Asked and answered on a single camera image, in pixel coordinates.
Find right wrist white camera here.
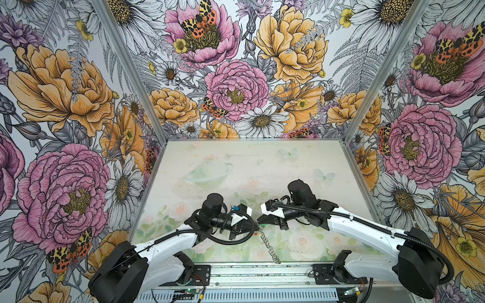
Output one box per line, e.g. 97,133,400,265
261,200,285,218

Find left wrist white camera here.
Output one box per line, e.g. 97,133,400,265
231,204,252,226

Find right black corrugated cable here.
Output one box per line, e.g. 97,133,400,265
270,201,455,285

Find perforated metal cable tray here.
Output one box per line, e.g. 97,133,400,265
135,288,339,302

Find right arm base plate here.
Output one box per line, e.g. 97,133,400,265
311,263,368,285

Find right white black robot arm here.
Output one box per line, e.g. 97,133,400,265
257,179,455,299

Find green circuit board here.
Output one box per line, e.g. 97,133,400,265
174,288,202,297

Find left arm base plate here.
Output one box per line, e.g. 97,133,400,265
160,265,212,287

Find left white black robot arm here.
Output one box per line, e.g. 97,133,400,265
88,193,257,302

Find wrist white camera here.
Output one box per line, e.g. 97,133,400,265
261,200,285,218
231,204,252,226

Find aluminium front rail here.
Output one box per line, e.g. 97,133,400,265
194,258,408,289

